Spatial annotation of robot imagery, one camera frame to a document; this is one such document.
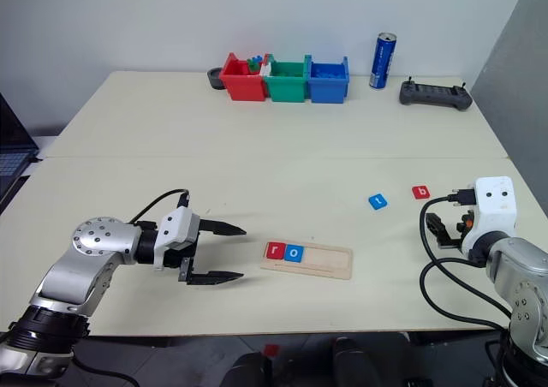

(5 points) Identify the dark laptop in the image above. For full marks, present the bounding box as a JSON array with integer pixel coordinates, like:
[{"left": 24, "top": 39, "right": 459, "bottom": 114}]
[{"left": 0, "top": 92, "right": 43, "bottom": 200}]

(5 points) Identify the blue drink can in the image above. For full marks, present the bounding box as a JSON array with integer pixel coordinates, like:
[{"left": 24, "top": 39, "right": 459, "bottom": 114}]
[{"left": 369, "top": 32, "right": 398, "bottom": 90}]

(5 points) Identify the green plastic bin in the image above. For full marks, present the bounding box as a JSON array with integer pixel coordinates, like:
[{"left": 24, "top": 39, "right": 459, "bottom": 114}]
[{"left": 263, "top": 54, "right": 310, "bottom": 104}]

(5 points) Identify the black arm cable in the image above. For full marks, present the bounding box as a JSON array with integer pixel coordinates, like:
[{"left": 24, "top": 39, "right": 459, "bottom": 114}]
[
  {"left": 128, "top": 188, "right": 192, "bottom": 225},
  {"left": 419, "top": 188, "right": 515, "bottom": 332}
]

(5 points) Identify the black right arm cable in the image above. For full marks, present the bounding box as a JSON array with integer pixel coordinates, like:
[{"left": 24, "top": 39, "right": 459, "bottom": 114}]
[{"left": 419, "top": 188, "right": 515, "bottom": 332}]

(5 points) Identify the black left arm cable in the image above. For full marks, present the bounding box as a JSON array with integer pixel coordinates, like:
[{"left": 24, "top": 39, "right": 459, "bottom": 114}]
[{"left": 128, "top": 188, "right": 192, "bottom": 225}]

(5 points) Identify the dark grey round dish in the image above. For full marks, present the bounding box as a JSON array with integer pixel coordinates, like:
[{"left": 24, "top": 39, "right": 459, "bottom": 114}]
[{"left": 207, "top": 66, "right": 226, "bottom": 91}]

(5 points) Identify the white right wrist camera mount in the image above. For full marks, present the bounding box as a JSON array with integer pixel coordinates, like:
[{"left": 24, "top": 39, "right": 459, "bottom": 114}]
[{"left": 460, "top": 176, "right": 518, "bottom": 258}]

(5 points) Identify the red plastic bin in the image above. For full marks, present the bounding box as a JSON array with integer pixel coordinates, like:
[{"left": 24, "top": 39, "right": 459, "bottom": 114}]
[{"left": 218, "top": 52, "right": 267, "bottom": 102}]

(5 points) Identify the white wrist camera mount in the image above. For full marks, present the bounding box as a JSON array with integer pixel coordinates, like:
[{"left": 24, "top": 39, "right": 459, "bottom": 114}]
[
  {"left": 460, "top": 176, "right": 518, "bottom": 258},
  {"left": 153, "top": 206, "right": 201, "bottom": 271}
]

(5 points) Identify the blue toy bricks pile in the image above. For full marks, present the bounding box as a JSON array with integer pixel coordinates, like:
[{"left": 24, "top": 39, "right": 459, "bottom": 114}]
[{"left": 311, "top": 63, "right": 346, "bottom": 80}]

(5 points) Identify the dark grey remote controller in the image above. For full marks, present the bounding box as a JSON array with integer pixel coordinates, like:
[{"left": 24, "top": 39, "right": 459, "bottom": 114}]
[{"left": 399, "top": 76, "right": 474, "bottom": 111}]

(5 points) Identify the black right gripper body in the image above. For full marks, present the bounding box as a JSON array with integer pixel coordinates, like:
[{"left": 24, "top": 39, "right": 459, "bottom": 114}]
[{"left": 453, "top": 213, "right": 473, "bottom": 241}]

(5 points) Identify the blue plastic bin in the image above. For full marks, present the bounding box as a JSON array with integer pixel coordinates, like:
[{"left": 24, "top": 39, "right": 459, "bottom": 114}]
[{"left": 304, "top": 54, "right": 350, "bottom": 104}]

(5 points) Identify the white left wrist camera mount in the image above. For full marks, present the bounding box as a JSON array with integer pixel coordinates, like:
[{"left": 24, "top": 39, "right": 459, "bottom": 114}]
[{"left": 153, "top": 206, "right": 201, "bottom": 271}]

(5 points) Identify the wooden letter tray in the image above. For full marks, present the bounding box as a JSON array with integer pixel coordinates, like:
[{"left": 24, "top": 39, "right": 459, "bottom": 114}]
[{"left": 259, "top": 240, "right": 354, "bottom": 281}]

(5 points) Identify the dark rounded shape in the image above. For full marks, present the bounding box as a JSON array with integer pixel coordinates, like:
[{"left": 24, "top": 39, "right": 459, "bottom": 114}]
[{"left": 220, "top": 351, "right": 275, "bottom": 387}]

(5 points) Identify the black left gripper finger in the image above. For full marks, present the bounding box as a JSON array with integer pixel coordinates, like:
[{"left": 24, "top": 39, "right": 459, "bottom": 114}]
[
  {"left": 199, "top": 218, "right": 248, "bottom": 237},
  {"left": 178, "top": 257, "right": 246, "bottom": 287}
]

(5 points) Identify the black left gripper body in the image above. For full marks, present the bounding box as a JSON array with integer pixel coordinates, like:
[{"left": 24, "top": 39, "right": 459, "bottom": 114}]
[{"left": 163, "top": 219, "right": 204, "bottom": 271}]

